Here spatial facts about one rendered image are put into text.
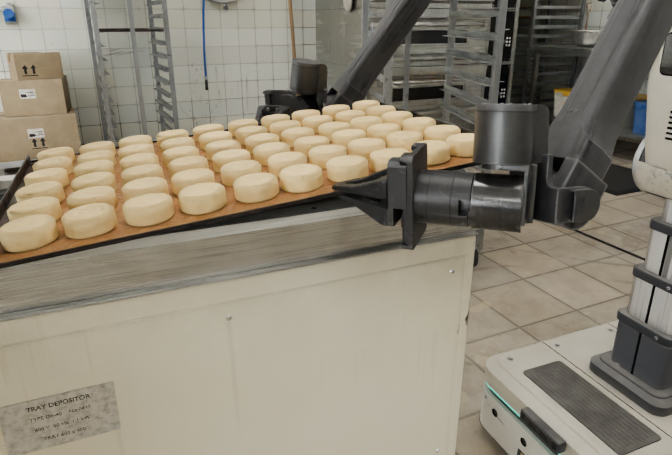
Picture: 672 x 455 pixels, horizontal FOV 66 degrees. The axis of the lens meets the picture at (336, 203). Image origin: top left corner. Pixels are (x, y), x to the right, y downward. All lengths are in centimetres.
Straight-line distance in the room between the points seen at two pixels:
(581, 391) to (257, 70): 402
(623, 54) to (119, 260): 56
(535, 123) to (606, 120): 10
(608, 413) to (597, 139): 93
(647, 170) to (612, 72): 73
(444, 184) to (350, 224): 15
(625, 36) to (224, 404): 61
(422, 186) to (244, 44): 436
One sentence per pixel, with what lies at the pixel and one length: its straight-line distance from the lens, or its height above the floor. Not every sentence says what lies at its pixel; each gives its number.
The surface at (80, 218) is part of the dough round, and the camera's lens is 57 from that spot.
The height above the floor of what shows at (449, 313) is 72.
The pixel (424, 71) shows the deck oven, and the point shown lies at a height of 72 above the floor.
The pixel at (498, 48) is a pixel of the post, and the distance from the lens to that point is 228.
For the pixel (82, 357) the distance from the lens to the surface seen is 63.
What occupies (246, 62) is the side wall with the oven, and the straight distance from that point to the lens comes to 486.
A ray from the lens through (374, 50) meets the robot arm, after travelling 108.
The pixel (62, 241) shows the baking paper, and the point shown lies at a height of 91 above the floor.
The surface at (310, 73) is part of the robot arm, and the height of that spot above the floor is 102.
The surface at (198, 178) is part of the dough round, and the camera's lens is 62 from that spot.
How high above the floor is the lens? 111
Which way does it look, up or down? 19 degrees down
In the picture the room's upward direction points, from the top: straight up
